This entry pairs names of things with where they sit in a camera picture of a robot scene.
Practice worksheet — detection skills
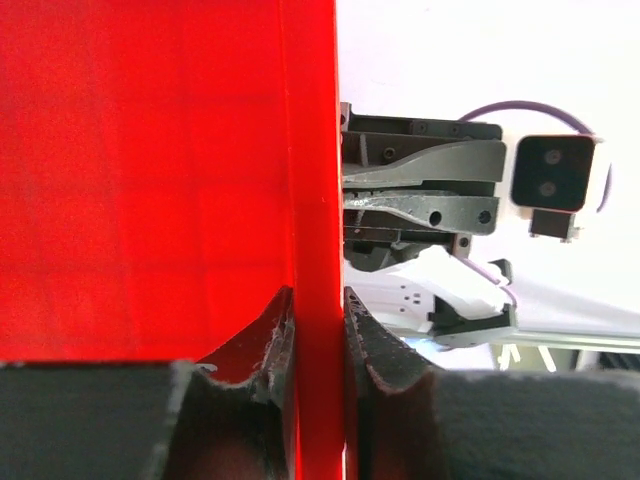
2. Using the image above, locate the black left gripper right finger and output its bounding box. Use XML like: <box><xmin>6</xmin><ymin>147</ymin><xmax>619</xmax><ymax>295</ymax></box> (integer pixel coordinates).
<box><xmin>344</xmin><ymin>289</ymin><xmax>639</xmax><ymax>479</ymax></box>

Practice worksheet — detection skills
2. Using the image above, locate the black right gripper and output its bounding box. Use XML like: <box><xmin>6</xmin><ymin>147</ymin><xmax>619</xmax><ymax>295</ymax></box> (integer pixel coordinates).
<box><xmin>340</xmin><ymin>102</ymin><xmax>506</xmax><ymax>272</ymax></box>

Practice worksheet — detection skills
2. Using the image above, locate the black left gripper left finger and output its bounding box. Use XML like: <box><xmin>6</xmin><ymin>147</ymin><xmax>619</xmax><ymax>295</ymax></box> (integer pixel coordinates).
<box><xmin>1</xmin><ymin>287</ymin><xmax>295</xmax><ymax>479</ymax></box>

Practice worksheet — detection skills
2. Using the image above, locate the red plastic tray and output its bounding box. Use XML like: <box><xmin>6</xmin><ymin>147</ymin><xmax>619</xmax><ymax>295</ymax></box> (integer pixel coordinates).
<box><xmin>1</xmin><ymin>1</ymin><xmax>344</xmax><ymax>479</ymax></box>

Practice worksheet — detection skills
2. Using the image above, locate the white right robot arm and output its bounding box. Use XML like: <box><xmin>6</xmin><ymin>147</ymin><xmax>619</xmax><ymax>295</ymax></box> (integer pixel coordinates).
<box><xmin>340</xmin><ymin>103</ymin><xmax>517</xmax><ymax>349</ymax></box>

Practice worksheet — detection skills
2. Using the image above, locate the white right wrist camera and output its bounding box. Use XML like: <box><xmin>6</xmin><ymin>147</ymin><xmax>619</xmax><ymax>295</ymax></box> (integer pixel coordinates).
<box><xmin>496</xmin><ymin>132</ymin><xmax>611</xmax><ymax>243</ymax></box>

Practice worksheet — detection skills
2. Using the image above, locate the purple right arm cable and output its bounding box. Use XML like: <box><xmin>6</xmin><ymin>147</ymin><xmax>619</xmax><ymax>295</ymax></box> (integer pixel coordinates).
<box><xmin>457</xmin><ymin>100</ymin><xmax>615</xmax><ymax>214</ymax></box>

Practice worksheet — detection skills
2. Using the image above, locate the aluminium mounting rail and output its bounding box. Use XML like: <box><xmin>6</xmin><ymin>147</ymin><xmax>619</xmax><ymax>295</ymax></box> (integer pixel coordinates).
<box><xmin>493</xmin><ymin>331</ymin><xmax>639</xmax><ymax>372</ymax></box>

